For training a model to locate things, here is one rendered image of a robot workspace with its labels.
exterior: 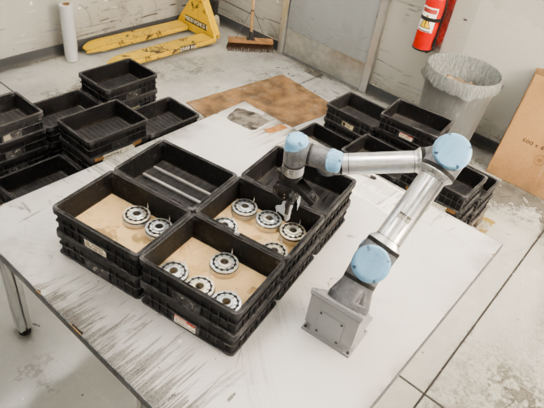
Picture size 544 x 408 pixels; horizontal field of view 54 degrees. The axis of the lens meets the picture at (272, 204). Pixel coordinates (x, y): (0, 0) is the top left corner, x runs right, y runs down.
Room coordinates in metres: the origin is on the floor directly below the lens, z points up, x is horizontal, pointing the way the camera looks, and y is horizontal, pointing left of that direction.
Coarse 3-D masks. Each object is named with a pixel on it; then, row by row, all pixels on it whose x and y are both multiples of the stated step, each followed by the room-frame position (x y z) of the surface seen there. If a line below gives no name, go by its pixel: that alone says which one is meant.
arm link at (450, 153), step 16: (448, 144) 1.43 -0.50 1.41; (464, 144) 1.43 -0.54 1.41; (432, 160) 1.41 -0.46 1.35; (448, 160) 1.39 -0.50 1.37; (464, 160) 1.40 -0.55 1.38; (416, 176) 1.42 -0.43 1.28; (432, 176) 1.38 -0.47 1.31; (448, 176) 1.38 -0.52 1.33; (416, 192) 1.36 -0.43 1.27; (432, 192) 1.36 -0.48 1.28; (400, 208) 1.33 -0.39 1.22; (416, 208) 1.32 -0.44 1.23; (384, 224) 1.30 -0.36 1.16; (400, 224) 1.29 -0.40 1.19; (368, 240) 1.26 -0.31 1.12; (384, 240) 1.25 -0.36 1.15; (400, 240) 1.26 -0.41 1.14; (368, 256) 1.20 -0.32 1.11; (384, 256) 1.20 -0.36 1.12; (368, 272) 1.17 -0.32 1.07; (384, 272) 1.17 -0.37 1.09
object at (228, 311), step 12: (192, 216) 1.46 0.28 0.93; (240, 240) 1.38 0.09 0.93; (144, 252) 1.24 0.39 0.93; (264, 252) 1.34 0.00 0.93; (144, 264) 1.20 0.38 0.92; (168, 276) 1.16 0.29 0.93; (276, 276) 1.25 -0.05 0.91; (192, 288) 1.12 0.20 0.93; (264, 288) 1.18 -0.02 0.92; (204, 300) 1.10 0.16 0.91; (216, 300) 1.09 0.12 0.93; (252, 300) 1.11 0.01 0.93; (228, 312) 1.06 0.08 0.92; (240, 312) 1.06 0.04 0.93
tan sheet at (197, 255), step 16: (192, 240) 1.44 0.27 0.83; (176, 256) 1.35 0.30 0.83; (192, 256) 1.36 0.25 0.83; (208, 256) 1.37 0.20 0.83; (192, 272) 1.28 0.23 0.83; (208, 272) 1.29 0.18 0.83; (240, 272) 1.32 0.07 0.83; (256, 272) 1.33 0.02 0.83; (224, 288) 1.23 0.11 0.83; (240, 288) 1.24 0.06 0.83; (256, 288) 1.26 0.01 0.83
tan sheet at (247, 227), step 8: (216, 216) 1.59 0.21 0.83; (224, 216) 1.60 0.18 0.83; (240, 224) 1.57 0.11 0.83; (248, 224) 1.58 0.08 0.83; (240, 232) 1.52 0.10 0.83; (248, 232) 1.53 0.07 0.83; (256, 232) 1.54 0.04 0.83; (264, 232) 1.55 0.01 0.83; (256, 240) 1.49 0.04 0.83; (264, 240) 1.50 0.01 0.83; (272, 240) 1.51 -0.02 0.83; (280, 240) 1.52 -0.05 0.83; (288, 248) 1.48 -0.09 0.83
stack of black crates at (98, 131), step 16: (80, 112) 2.55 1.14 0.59; (96, 112) 2.64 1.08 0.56; (112, 112) 2.72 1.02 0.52; (128, 112) 2.68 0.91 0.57; (64, 128) 2.39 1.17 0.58; (80, 128) 2.55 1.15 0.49; (96, 128) 2.58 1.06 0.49; (112, 128) 2.60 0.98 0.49; (128, 128) 2.48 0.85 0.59; (144, 128) 2.58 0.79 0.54; (64, 144) 2.41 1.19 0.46; (80, 144) 2.33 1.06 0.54; (96, 144) 2.32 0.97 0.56; (112, 144) 2.39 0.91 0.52; (128, 144) 2.48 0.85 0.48; (80, 160) 2.34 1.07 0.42
